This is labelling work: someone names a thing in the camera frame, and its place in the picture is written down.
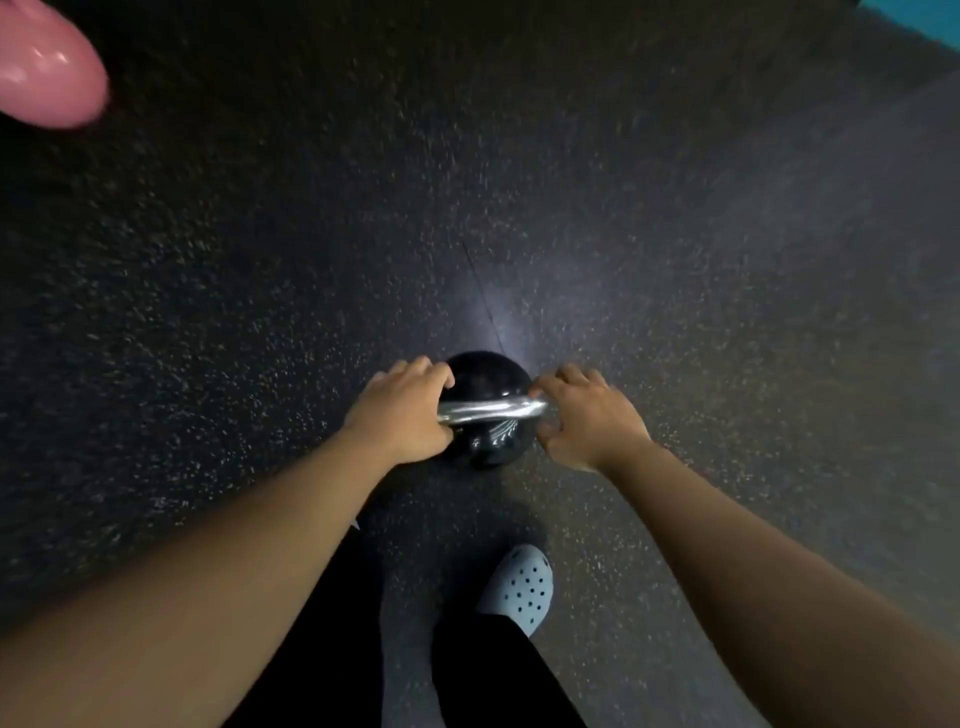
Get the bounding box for person's left hand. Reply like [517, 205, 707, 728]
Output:
[341, 355, 457, 470]

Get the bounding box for person's right hand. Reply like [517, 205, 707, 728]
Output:
[528, 363, 654, 478]

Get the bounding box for black kettlebell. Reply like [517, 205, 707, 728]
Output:
[434, 350, 550, 470]

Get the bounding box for pink kettlebell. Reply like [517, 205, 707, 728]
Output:
[0, 0, 111, 130]

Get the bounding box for person's right forearm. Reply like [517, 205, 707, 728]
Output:
[599, 438, 960, 728]

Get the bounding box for person's left forearm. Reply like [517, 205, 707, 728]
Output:
[0, 427, 395, 728]

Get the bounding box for person's white clog shoe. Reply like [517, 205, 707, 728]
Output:
[476, 544, 556, 639]

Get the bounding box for person's black trousers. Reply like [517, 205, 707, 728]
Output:
[221, 517, 590, 728]

